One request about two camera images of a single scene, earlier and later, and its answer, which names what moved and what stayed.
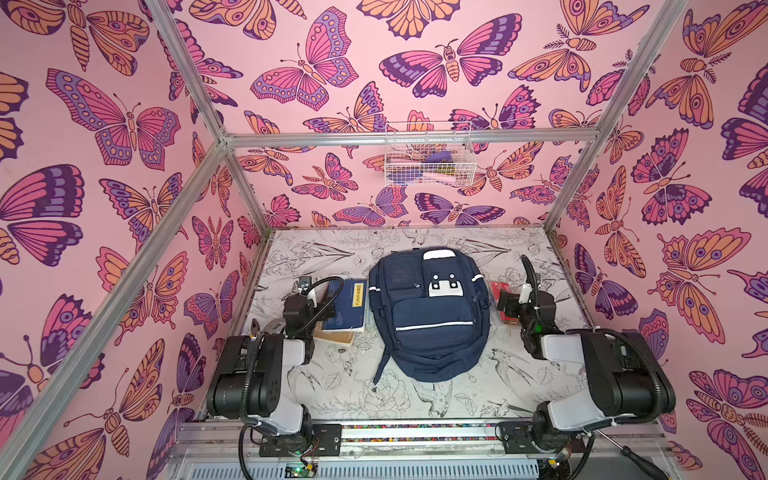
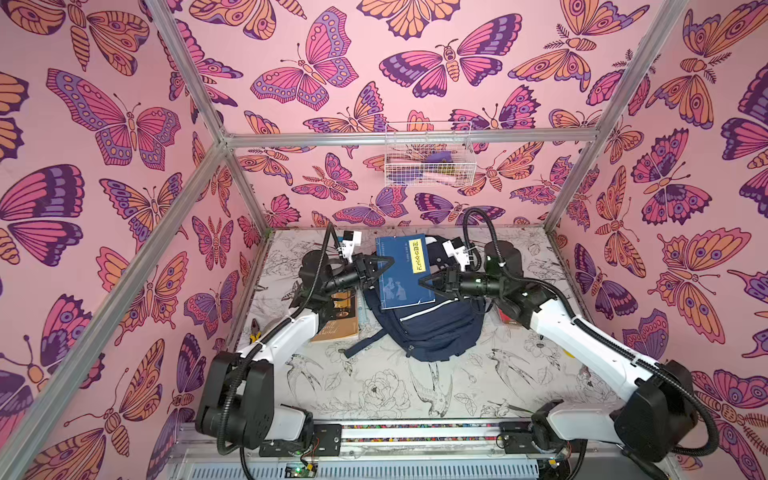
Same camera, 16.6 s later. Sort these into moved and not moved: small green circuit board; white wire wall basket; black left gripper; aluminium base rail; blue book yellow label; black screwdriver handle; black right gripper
Moved: black left gripper; black right gripper; blue book yellow label
Not moved: black screwdriver handle; aluminium base rail; small green circuit board; white wire wall basket
